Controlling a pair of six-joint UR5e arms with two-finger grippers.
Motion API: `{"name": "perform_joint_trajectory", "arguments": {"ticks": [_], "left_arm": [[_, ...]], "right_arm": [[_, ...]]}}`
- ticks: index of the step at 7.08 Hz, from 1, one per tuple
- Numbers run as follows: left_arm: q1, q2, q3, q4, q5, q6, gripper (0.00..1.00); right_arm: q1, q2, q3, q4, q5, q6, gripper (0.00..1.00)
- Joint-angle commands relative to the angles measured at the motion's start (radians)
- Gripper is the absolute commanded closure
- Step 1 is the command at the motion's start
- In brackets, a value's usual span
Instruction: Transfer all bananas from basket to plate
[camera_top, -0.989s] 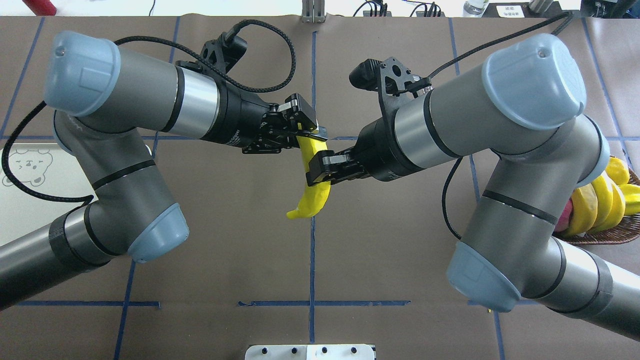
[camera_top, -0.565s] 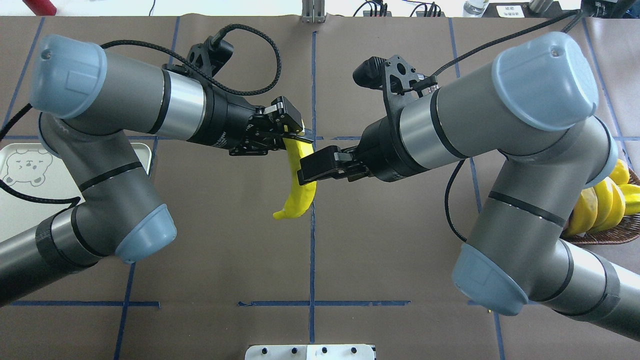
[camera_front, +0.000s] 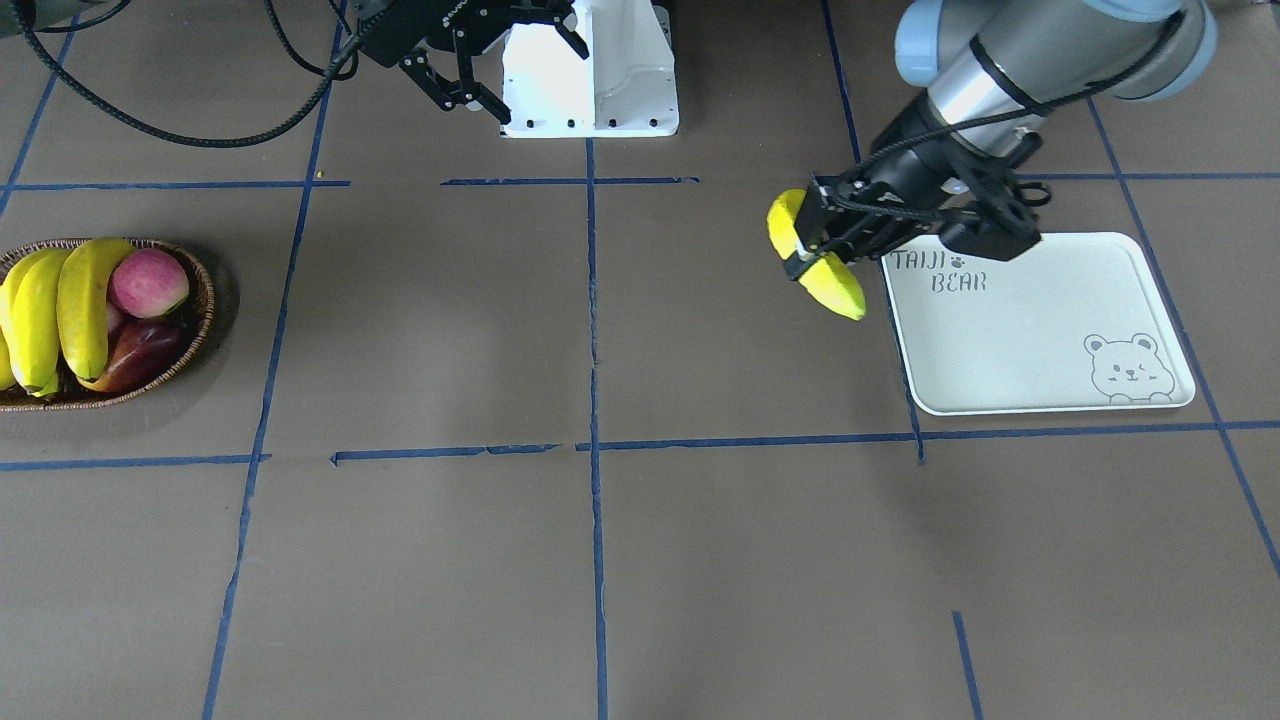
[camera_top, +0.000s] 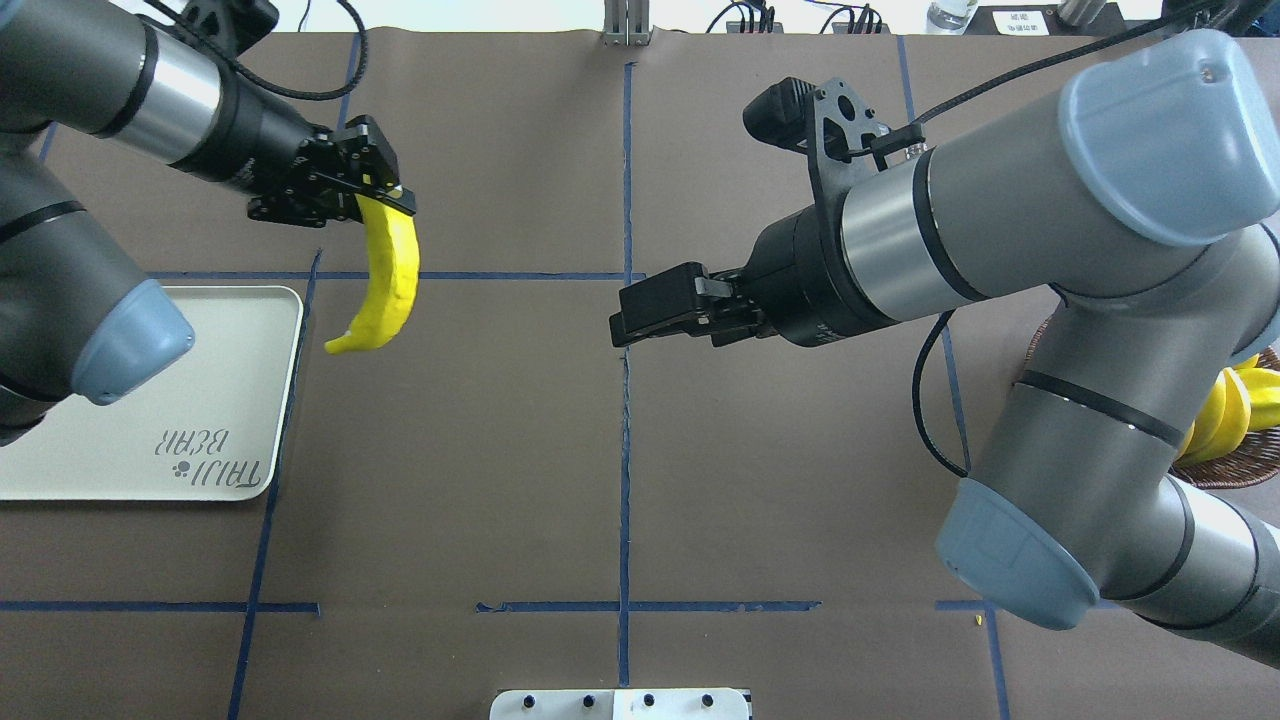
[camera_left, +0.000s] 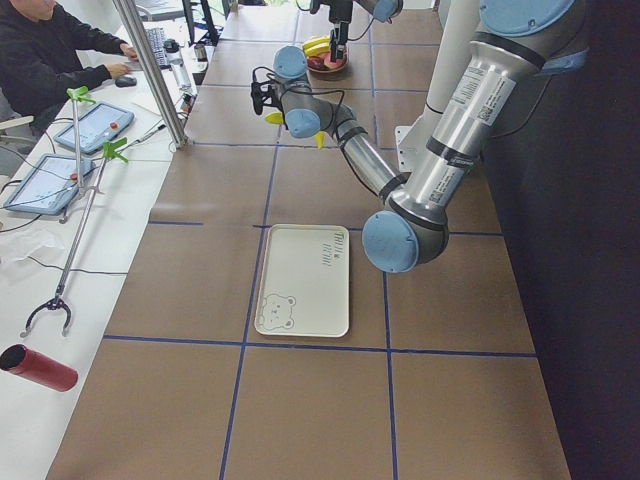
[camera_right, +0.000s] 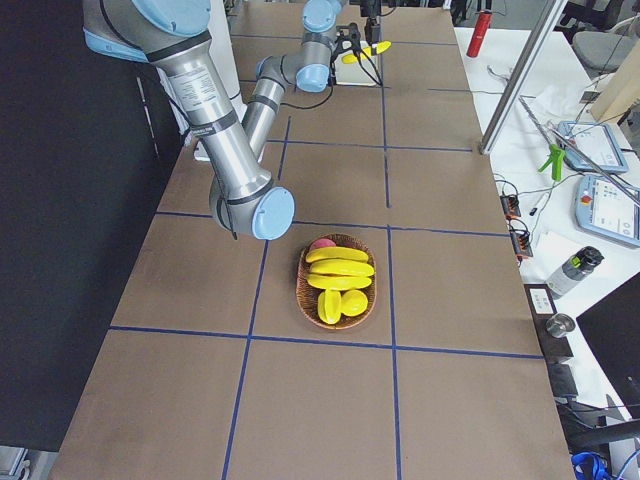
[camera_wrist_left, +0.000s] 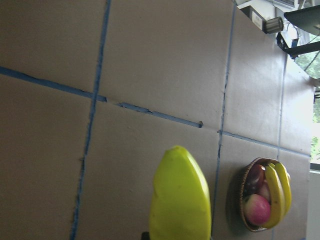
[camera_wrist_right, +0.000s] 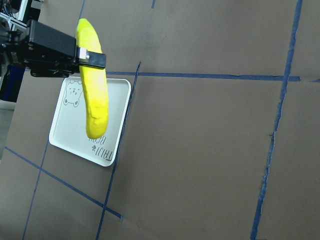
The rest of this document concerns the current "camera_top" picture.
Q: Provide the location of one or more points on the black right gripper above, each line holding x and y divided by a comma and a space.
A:
805, 283

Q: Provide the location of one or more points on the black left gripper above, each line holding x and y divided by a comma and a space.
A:
262, 138

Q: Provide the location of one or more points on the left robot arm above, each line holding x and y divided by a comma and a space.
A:
81, 318

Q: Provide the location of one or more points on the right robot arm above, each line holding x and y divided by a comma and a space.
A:
1138, 193

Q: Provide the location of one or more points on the brown wicker basket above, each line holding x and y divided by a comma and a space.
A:
1252, 463

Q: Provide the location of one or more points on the white bear print tray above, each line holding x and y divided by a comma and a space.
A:
208, 428

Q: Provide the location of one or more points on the black power strip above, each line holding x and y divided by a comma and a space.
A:
806, 18

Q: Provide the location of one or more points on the clear water bottle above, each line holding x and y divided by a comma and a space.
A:
950, 16

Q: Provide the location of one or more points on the yellow banana middle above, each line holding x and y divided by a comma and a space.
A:
1244, 399

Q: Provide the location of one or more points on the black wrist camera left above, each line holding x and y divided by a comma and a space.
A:
233, 26

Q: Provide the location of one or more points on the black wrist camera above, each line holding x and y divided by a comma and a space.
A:
233, 26
839, 135

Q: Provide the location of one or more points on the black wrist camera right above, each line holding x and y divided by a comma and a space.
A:
839, 135

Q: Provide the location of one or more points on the aluminium frame post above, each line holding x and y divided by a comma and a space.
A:
626, 23

